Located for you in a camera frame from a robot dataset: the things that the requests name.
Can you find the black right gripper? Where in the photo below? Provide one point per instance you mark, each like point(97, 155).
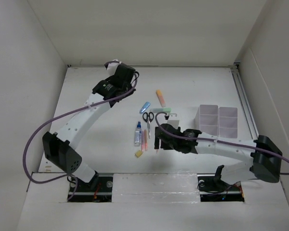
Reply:
point(165, 145)

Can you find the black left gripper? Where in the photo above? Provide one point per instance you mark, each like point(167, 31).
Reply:
point(130, 86)

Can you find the orange barrel pen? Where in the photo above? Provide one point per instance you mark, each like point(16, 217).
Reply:
point(145, 140)

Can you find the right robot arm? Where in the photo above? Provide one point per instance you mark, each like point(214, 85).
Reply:
point(257, 159)

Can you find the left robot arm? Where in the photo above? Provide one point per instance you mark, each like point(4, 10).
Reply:
point(60, 147)

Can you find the pink barrel pen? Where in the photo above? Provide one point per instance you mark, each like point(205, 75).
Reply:
point(142, 141)

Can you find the clear blue spray bottle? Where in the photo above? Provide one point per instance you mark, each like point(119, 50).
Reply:
point(138, 134)

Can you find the green highlighter marker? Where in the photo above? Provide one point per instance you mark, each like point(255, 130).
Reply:
point(157, 110)

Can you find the yellow eraser block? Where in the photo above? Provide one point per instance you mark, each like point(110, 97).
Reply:
point(138, 153)

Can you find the blue translucent correction tape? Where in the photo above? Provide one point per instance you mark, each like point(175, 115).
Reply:
point(144, 107)

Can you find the orange highlighter marker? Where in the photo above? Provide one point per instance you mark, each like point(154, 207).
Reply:
point(160, 98)

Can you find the white right organizer tray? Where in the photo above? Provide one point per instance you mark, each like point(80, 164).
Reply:
point(228, 122)

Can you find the black handled scissors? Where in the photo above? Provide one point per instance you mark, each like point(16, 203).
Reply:
point(148, 118)

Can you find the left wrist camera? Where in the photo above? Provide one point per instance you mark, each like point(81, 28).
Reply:
point(110, 65)

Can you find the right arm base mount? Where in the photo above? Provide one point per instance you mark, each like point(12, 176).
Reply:
point(213, 189)

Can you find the aluminium rail right edge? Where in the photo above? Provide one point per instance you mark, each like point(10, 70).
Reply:
point(244, 101)

